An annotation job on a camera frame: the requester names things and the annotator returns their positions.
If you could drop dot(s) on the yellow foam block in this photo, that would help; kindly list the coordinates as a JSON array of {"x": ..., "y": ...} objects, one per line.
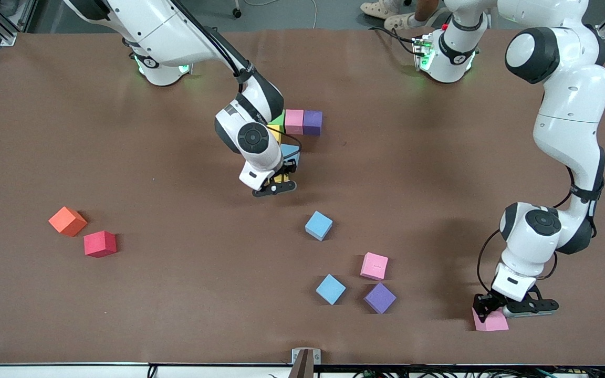
[
  {"x": 280, "y": 179},
  {"x": 275, "y": 134}
]

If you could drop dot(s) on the light blue foam block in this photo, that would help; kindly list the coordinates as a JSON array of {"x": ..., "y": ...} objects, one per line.
[
  {"x": 289, "y": 151},
  {"x": 330, "y": 289},
  {"x": 319, "y": 225}
]

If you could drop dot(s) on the pink foam block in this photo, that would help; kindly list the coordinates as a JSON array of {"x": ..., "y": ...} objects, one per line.
[
  {"x": 294, "y": 122},
  {"x": 491, "y": 323},
  {"x": 374, "y": 266}
]

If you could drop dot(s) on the green foam block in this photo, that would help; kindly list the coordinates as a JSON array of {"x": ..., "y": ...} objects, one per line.
[{"x": 278, "y": 119}]

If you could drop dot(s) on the purple foam block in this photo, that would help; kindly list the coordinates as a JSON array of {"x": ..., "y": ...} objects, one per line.
[
  {"x": 313, "y": 123},
  {"x": 379, "y": 297}
]

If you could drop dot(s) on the red foam block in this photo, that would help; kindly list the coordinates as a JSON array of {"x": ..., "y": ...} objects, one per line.
[{"x": 100, "y": 244}]

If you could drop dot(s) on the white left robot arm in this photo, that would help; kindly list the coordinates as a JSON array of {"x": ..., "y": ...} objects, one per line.
[{"x": 570, "y": 105}]

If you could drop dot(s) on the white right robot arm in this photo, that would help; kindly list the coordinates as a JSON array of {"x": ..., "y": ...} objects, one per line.
[{"x": 260, "y": 164}]

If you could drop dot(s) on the black chair caster wheel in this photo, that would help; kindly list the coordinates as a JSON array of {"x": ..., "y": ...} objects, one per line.
[{"x": 237, "y": 12}]

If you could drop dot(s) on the foot in beige sandal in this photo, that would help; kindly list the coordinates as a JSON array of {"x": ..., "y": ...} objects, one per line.
[
  {"x": 378, "y": 9},
  {"x": 402, "y": 22}
]

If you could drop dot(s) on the orange foam block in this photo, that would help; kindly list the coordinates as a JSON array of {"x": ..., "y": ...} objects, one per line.
[{"x": 67, "y": 221}]

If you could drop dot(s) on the brown table cover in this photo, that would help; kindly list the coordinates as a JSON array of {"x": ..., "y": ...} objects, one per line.
[{"x": 45, "y": 157}]

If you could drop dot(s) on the grey metal camera bracket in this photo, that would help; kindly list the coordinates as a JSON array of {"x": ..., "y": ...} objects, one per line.
[{"x": 305, "y": 362}]

